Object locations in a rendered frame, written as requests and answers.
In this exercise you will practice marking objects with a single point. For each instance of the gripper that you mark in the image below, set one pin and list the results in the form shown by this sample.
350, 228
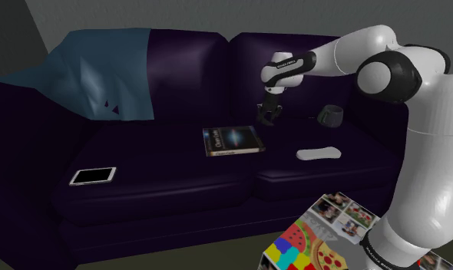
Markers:
270, 101

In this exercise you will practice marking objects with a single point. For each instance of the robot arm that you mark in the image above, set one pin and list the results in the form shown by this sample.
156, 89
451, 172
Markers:
428, 123

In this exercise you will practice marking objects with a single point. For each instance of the dark book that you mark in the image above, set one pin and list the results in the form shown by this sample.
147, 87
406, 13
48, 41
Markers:
232, 140

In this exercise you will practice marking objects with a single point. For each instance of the dark grey mug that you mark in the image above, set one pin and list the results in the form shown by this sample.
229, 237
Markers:
330, 116

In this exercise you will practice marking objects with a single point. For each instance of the white remote control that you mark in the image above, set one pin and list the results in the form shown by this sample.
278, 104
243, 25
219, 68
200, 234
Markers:
318, 153

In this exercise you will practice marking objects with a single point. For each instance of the dark purple sofa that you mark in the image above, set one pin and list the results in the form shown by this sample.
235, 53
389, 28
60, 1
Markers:
166, 179

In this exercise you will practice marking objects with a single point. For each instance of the patterned robot stand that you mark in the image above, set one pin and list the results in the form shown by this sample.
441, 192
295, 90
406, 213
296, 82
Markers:
316, 235

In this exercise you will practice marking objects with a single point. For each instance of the blue blanket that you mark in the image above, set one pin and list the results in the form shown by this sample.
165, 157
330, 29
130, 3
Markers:
95, 74

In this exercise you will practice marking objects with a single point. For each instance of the white tablet with black screen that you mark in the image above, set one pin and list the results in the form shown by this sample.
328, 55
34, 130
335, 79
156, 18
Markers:
93, 175

